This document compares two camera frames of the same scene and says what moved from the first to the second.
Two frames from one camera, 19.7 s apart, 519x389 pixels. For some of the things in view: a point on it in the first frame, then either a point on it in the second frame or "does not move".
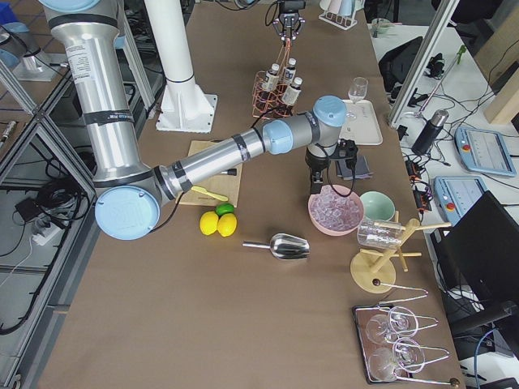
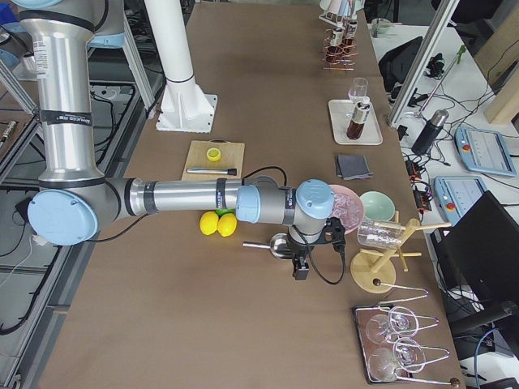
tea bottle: [290, 70] -> [336, 38]
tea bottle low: [293, 91] -> [352, 29]
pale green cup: [347, 7] does not move
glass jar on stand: [379, 234] does not move
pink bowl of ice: [336, 210] does not move
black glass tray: [378, 339] does not move
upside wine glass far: [399, 322] does not move
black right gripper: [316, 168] -> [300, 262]
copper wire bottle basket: [268, 103] -> [340, 57]
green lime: [223, 208] does not move
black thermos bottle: [430, 132] does not move
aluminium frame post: [421, 63] does not move
